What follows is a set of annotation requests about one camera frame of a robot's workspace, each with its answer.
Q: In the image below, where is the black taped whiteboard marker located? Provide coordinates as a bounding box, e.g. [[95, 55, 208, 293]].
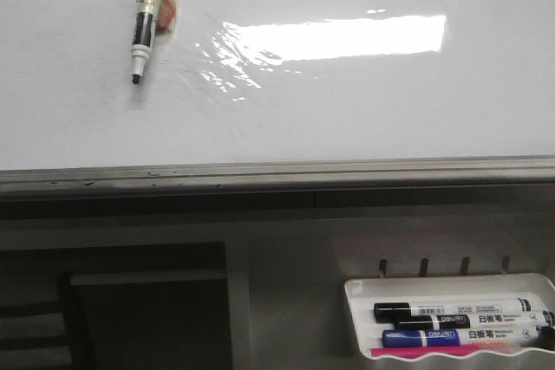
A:
[[131, 0, 178, 85]]

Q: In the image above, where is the blue capped whiteboard marker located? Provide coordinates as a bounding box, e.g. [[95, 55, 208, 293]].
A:
[[382, 326, 541, 348]]

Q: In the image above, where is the white cabinet panel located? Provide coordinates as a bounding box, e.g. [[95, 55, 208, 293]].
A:
[[225, 217, 554, 369]]

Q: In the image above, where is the white plastic marker tray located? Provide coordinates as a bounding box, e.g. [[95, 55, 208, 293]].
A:
[[343, 273, 554, 369]]

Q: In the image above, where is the black capped marker top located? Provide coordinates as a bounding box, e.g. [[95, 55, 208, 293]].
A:
[[373, 296, 544, 323]]

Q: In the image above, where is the black capped marker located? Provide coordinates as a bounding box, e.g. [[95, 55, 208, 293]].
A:
[[373, 296, 544, 323], [394, 310, 554, 330]]

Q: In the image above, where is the dark chair under board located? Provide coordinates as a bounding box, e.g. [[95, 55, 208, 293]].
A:
[[1, 242, 232, 369]]

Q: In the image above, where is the black capped marker middle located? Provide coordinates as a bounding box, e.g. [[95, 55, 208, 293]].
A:
[[394, 310, 554, 330]]

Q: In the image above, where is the white whiteboard with metal frame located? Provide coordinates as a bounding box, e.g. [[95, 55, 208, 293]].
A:
[[1, 0, 554, 198]]

